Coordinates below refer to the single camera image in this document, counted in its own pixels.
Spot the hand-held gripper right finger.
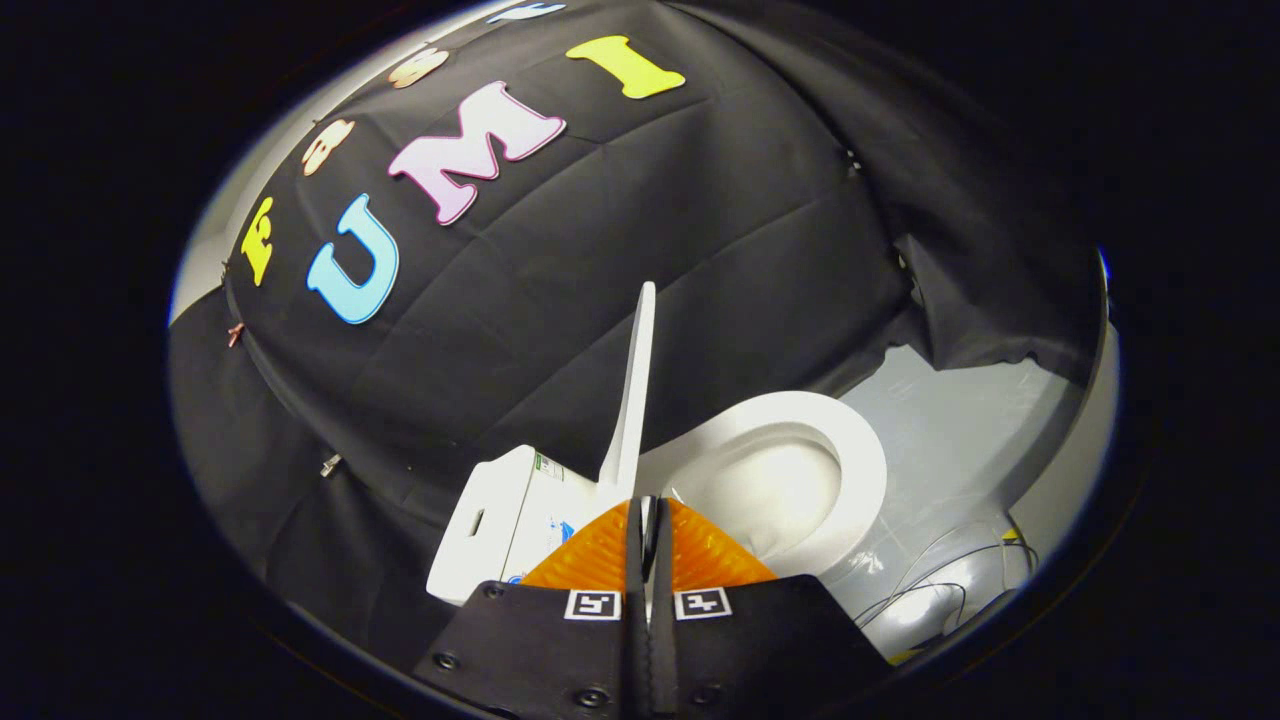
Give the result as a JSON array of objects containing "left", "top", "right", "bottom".
[{"left": 650, "top": 497, "right": 892, "bottom": 720}]

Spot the white toilet lid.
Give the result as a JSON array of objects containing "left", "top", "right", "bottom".
[{"left": 597, "top": 281, "right": 658, "bottom": 501}]

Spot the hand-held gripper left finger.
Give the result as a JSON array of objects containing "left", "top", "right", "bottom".
[{"left": 413, "top": 497, "right": 652, "bottom": 720}]

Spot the white toilet seat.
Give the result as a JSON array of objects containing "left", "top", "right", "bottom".
[{"left": 660, "top": 390, "right": 889, "bottom": 579}]

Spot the black backdrop cloth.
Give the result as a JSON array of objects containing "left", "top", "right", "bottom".
[{"left": 168, "top": 0, "right": 1106, "bottom": 673}]

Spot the white ceramic toilet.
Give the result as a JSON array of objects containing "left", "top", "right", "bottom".
[{"left": 427, "top": 445, "right": 1033, "bottom": 663}]

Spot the thin dark cable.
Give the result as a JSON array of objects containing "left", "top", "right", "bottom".
[{"left": 853, "top": 520, "right": 1041, "bottom": 643}]

